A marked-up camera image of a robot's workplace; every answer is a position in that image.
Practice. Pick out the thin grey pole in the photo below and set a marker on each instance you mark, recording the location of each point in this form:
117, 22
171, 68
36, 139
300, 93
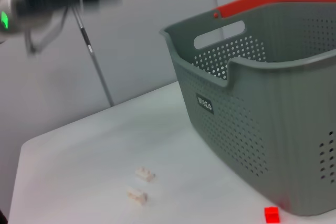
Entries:
101, 77

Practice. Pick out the white toy brick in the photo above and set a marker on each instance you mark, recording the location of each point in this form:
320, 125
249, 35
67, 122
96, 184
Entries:
136, 195
145, 174

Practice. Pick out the small red cube brick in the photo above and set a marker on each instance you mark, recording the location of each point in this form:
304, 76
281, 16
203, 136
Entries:
271, 214

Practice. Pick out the grey-green perforated storage bin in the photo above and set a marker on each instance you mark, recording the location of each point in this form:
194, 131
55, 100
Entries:
249, 129

